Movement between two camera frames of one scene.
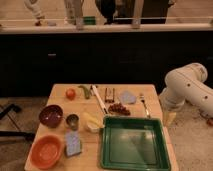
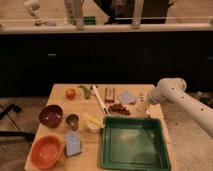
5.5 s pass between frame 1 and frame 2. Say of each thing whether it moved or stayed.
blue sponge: stayed
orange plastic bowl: stayed
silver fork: stayed
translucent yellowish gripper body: moved
